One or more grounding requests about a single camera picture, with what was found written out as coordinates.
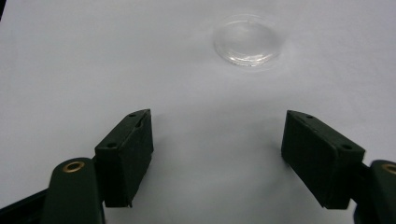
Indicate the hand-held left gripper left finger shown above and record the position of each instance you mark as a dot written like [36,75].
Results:
[124,161]

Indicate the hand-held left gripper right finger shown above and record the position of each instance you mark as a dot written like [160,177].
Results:
[317,158]

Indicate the clear glass cup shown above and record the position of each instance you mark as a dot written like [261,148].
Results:
[247,42]

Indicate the white table sheet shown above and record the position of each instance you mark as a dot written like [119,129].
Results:
[93,62]

